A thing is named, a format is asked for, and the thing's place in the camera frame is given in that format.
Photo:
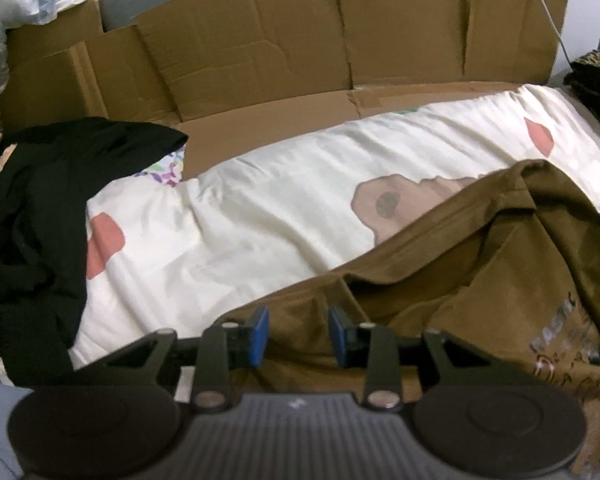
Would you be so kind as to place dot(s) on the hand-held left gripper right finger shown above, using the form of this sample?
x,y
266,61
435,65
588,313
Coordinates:
x,y
337,335

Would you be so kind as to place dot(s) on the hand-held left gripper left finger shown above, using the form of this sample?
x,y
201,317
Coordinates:
x,y
259,335

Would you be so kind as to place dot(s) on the brown printed t-shirt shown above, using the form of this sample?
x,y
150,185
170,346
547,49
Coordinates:
x,y
455,270

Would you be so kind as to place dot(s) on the leopard print cloth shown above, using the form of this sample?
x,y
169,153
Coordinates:
x,y
597,80

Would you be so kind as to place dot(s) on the white bear print blanket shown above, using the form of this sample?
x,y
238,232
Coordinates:
x,y
255,200

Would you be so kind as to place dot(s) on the colourful patterned sheet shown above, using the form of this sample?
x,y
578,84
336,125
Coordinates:
x,y
167,172

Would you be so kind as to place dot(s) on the black garment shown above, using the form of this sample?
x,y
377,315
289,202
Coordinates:
x,y
35,220

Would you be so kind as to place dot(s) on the light blue jeans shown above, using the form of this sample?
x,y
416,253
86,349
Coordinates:
x,y
0,410

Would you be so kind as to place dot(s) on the flattened cardboard box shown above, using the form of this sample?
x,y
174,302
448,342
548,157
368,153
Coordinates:
x,y
280,35

